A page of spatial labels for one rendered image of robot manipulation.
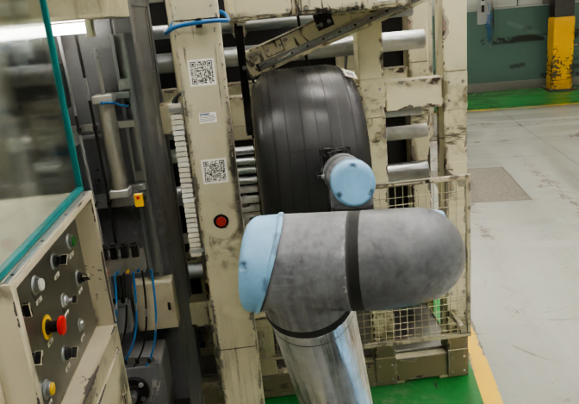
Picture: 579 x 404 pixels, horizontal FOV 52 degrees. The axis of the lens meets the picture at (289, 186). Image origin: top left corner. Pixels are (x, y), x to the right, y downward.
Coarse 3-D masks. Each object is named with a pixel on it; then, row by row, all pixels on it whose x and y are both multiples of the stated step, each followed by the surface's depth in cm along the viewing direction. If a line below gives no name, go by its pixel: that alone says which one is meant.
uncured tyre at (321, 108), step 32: (256, 96) 168; (288, 96) 162; (320, 96) 161; (352, 96) 163; (256, 128) 162; (288, 128) 157; (320, 128) 157; (352, 128) 158; (288, 160) 156; (320, 160) 156; (288, 192) 157; (320, 192) 157
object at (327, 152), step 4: (320, 148) 143; (324, 148) 144; (328, 148) 143; (332, 148) 140; (336, 148) 139; (340, 148) 140; (344, 148) 138; (348, 148) 141; (320, 152) 144; (324, 152) 143; (328, 152) 141; (332, 152) 135; (336, 152) 135; (340, 152) 135; (344, 152) 135; (320, 156) 145; (324, 156) 141; (328, 156) 141; (332, 156) 135; (324, 160) 141; (324, 164) 141; (324, 180) 142
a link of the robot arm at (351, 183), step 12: (348, 156) 128; (336, 168) 120; (348, 168) 118; (360, 168) 119; (336, 180) 118; (348, 180) 119; (360, 180) 119; (372, 180) 119; (336, 192) 119; (348, 192) 119; (360, 192) 119; (372, 192) 119; (336, 204) 122; (348, 204) 119; (360, 204) 119; (372, 204) 123
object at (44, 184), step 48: (0, 0) 111; (0, 48) 108; (48, 48) 135; (0, 96) 106; (48, 96) 132; (0, 144) 104; (48, 144) 128; (0, 192) 102; (48, 192) 125; (0, 240) 100
